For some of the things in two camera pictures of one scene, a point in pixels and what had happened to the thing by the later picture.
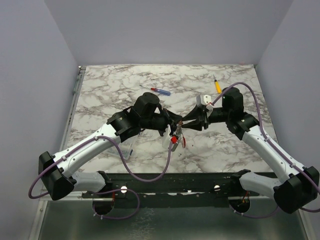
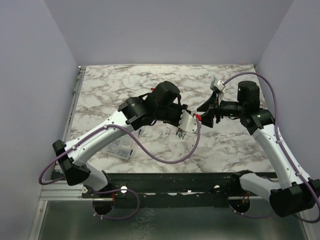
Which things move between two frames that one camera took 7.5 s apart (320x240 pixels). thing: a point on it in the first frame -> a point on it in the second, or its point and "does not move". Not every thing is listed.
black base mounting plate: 172,190 does not move
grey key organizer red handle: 174,139 -> 181,133
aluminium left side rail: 80,74 does not move
